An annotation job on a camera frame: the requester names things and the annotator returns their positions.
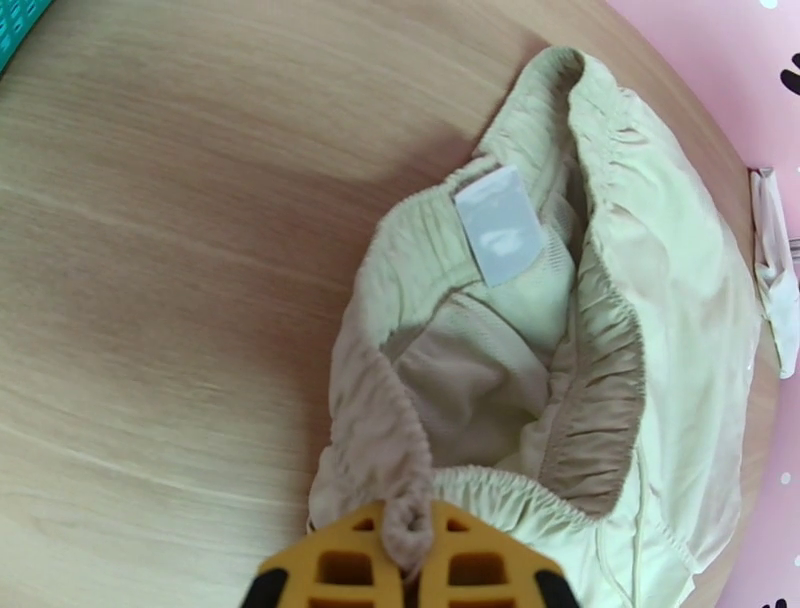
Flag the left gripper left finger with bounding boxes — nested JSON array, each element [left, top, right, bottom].
[[246, 502, 408, 608]]

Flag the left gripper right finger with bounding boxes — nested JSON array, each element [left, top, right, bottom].
[[415, 499, 576, 608]]

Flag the beige elastic-waist shorts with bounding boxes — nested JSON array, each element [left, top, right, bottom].
[[307, 46, 768, 608]]

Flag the pale pink T-shirt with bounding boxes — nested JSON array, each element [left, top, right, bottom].
[[748, 164, 800, 380]]

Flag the teal plastic mesh basket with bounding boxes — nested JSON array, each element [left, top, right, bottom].
[[0, 0, 55, 76]]

